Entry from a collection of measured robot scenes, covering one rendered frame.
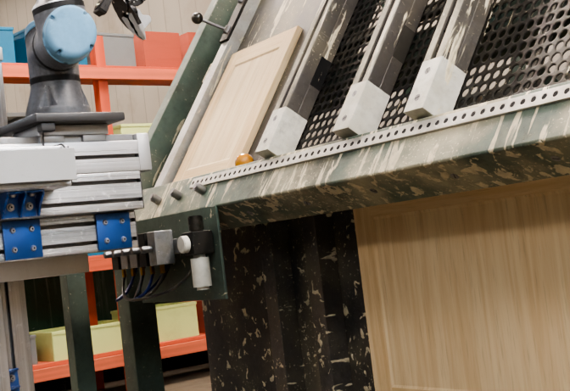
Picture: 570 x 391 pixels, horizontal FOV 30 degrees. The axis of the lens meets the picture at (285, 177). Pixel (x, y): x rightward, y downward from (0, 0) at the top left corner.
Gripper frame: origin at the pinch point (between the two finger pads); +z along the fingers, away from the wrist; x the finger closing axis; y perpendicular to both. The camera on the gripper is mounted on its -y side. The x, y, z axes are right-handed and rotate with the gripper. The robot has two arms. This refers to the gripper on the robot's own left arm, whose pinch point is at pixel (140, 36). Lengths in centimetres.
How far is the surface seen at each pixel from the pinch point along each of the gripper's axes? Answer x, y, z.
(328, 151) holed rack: -93, -31, 37
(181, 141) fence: -1.9, -7.2, 32.5
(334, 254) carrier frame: -61, -20, 69
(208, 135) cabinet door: -14.1, -5.5, 33.4
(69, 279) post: 21, -51, 51
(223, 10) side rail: 19, 46, 8
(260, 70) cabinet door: -30.9, 10.0, 23.8
